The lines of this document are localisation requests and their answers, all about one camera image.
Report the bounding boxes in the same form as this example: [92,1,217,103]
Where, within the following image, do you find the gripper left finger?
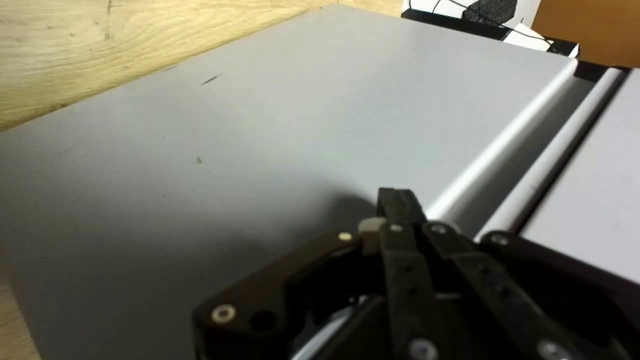
[192,187,442,360]

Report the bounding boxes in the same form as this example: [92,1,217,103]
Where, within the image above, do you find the black foam block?
[462,0,519,26]

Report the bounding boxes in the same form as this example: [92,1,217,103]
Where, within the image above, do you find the large grey drawer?
[0,2,597,360]

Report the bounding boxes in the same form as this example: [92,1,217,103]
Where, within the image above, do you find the white drawer handle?
[425,57,581,222]

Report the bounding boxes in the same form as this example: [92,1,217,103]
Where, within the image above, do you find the grey filing cabinet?
[0,2,640,360]

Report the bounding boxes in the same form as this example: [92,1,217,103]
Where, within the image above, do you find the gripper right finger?
[402,189,640,360]

